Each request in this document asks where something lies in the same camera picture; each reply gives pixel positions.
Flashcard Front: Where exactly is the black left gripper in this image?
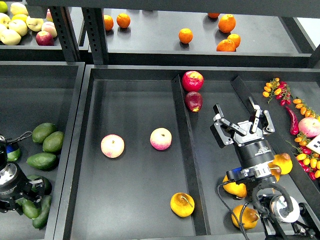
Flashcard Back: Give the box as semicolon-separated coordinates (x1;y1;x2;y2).
0;162;46;215

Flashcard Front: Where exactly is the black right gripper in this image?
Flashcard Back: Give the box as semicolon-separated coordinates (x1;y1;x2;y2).
210;96;275;169

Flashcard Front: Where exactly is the dark green avocado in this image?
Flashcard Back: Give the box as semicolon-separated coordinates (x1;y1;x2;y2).
22;199;41;220

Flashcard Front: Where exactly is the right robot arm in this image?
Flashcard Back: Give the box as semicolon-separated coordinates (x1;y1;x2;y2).
210;97;320;240

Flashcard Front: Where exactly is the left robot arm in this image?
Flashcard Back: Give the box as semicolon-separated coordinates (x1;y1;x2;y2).
0;135;45;215

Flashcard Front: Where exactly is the green avocado lower left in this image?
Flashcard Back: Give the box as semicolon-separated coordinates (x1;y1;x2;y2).
32;195;53;229

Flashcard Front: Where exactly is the green avocado mid left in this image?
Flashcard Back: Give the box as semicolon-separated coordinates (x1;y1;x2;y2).
26;152;58;171

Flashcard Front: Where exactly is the yellow pear with brown top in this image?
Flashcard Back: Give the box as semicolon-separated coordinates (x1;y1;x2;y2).
271;153;293;175

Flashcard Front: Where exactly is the green avocado beside upper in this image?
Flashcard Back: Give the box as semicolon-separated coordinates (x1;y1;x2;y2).
42;131;65;153

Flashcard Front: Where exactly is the yellow pear under gripper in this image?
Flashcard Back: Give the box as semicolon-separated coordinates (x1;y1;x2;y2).
222;182;247;199

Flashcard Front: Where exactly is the light green lime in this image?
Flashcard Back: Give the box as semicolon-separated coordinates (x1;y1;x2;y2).
7;148;21;162

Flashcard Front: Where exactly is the dark red apple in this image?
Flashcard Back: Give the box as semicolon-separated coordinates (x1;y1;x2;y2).
184;91;203;113

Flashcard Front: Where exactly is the cherry tomato bunch upper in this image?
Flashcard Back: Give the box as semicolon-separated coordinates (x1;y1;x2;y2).
262;77;292;106

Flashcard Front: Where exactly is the cherry tomato bunch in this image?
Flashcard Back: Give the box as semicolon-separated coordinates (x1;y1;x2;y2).
262;77;292;106
288;98;320;181

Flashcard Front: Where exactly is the red chili pepper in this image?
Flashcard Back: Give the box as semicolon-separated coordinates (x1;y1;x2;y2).
285;106;299;136

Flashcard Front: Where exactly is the bright red apple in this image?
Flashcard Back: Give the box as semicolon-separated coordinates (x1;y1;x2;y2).
182;70;204;92

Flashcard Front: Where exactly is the pink peach right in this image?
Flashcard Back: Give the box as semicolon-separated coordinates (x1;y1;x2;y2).
298;117;320;138

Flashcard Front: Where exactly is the white label card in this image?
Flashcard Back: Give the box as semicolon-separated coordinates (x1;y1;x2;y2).
306;135;320;154

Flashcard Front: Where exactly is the cherry tomato bunch lower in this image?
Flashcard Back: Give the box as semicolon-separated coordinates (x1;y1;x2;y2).
288;98;320;181

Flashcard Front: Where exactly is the orange front right shelf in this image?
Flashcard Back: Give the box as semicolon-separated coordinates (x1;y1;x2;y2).
216;39;236;52

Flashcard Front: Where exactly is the pink apple centre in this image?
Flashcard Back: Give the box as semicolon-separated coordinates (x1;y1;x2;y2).
150;127;172;151

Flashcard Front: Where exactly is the pink apple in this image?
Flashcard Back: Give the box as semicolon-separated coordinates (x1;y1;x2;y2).
100;134;125;159
150;127;172;151

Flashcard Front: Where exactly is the orange behind front orange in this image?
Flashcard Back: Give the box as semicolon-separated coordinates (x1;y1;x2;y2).
227;33;241;48

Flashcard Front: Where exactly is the large orange on shelf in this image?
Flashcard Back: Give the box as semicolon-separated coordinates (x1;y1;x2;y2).
218;14;237;33

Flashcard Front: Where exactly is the orange on shelf centre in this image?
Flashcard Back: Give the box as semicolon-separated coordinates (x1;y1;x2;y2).
178;28;193;44

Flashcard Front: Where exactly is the pink apple left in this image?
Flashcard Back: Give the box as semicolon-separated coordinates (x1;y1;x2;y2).
100;134;125;159

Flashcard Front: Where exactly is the black middle tray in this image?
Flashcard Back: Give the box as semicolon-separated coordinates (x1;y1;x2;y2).
53;64;320;240

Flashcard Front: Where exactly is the black tray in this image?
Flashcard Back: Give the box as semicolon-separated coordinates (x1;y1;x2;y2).
0;61;85;240
53;64;320;240

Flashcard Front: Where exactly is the black left tray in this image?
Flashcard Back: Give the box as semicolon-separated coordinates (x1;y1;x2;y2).
0;61;85;240

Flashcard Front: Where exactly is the orange on shelf left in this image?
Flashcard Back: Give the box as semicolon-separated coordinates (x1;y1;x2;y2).
116;13;131;29

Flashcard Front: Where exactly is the pale yellow apple front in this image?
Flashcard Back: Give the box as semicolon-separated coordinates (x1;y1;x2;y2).
0;29;21;46

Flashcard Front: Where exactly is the red apple on shelf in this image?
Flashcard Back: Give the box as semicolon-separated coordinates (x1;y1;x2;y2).
35;31;54;46

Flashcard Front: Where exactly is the orange behind post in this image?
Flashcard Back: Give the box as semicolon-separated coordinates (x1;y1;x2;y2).
103;14;114;31

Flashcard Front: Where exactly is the black shelf post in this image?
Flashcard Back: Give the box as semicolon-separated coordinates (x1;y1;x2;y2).
49;6;81;62

